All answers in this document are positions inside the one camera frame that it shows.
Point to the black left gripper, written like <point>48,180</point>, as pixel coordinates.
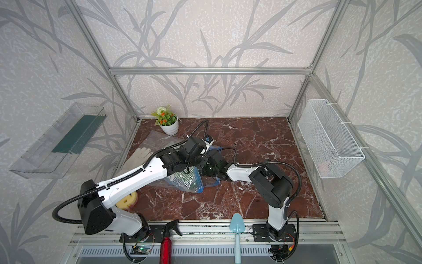
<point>204,161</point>

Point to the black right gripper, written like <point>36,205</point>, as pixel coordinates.
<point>203,172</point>

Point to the red spray bottle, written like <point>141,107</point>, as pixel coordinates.
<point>166,243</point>

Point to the green striped tank top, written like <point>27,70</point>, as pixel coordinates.
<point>185,182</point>

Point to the clear plastic wall shelf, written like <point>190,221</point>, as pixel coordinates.
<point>52,155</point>

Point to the yellow smiley sponge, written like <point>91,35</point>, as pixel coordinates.
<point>128,202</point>

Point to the white pot with plant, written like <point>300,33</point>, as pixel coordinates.
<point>166,119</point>

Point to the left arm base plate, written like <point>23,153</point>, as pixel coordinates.
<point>154,234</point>

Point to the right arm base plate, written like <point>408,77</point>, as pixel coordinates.
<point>266,233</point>

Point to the light blue garden trowel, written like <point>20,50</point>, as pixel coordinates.
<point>237,226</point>

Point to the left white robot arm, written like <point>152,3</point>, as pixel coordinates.
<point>95,208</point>

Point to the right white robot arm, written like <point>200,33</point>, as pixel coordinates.
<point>278,183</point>

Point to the clear vacuum bag blue zipper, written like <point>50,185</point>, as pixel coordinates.
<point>157,141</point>

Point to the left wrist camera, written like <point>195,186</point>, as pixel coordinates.
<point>208,140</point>

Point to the white wire wall basket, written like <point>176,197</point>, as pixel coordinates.
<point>332,147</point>

